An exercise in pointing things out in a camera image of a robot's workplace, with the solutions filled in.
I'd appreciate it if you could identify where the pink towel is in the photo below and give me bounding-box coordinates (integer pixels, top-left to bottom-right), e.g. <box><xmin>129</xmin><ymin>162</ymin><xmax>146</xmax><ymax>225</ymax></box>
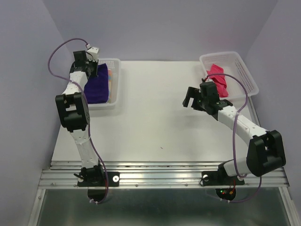
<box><xmin>206</xmin><ymin>64</ymin><xmax>229</xmax><ymax>97</ymax></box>

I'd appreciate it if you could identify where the purple towel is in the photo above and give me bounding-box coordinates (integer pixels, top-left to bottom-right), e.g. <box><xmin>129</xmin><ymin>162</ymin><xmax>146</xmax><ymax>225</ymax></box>
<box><xmin>84</xmin><ymin>64</ymin><xmax>109</xmax><ymax>104</ymax></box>

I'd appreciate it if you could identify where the blue orange dotted towel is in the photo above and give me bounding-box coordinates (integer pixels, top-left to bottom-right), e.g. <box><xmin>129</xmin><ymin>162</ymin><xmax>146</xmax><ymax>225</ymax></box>
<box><xmin>108</xmin><ymin>69</ymin><xmax>113</xmax><ymax>103</ymax></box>

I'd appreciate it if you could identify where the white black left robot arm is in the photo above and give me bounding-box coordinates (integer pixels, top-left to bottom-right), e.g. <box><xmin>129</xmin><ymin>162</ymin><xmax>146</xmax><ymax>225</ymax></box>
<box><xmin>55</xmin><ymin>47</ymin><xmax>106</xmax><ymax>186</ymax></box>

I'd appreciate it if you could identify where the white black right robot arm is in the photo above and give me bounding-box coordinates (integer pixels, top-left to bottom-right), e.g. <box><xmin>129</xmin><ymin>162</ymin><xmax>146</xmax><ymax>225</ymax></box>
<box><xmin>182</xmin><ymin>82</ymin><xmax>286</xmax><ymax>184</ymax></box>

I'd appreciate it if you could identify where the white perforated left basket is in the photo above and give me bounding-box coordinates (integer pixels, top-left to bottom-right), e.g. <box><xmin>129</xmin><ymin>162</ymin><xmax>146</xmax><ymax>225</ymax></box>
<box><xmin>84</xmin><ymin>58</ymin><xmax>121</xmax><ymax>110</ymax></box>

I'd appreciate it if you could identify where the white perforated basket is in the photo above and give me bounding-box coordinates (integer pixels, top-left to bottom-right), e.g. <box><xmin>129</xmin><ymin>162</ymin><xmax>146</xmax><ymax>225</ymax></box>
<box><xmin>84</xmin><ymin>58</ymin><xmax>121</xmax><ymax>110</ymax></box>
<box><xmin>199</xmin><ymin>51</ymin><xmax>259</xmax><ymax>101</ymax></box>

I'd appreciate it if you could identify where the white perforated right basket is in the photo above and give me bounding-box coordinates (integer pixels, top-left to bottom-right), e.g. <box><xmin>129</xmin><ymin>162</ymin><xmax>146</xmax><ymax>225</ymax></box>
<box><xmin>199</xmin><ymin>51</ymin><xmax>259</xmax><ymax>101</ymax></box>

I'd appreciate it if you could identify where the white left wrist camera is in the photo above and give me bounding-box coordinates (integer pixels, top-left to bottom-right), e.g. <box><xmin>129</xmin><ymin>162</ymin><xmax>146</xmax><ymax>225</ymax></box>
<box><xmin>86</xmin><ymin>47</ymin><xmax>100</xmax><ymax>62</ymax></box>

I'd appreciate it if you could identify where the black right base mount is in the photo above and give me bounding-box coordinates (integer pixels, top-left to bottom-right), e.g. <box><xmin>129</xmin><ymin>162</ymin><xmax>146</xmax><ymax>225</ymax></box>
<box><xmin>199</xmin><ymin>171</ymin><xmax>245</xmax><ymax>202</ymax></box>

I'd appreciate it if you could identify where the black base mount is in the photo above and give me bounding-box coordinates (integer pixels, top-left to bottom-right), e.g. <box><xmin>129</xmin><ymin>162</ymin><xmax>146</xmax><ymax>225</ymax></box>
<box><xmin>77</xmin><ymin>171</ymin><xmax>120</xmax><ymax>204</ymax></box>
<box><xmin>199</xmin><ymin>171</ymin><xmax>245</xmax><ymax>202</ymax></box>

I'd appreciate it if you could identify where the aluminium rail frame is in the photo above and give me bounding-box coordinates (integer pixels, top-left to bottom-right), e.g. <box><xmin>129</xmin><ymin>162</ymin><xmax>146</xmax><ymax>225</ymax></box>
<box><xmin>28</xmin><ymin>151</ymin><xmax>301</xmax><ymax>226</ymax></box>

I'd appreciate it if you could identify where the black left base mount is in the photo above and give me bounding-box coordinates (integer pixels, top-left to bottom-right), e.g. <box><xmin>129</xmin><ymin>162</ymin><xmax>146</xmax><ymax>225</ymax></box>
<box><xmin>77</xmin><ymin>171</ymin><xmax>120</xmax><ymax>204</ymax></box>

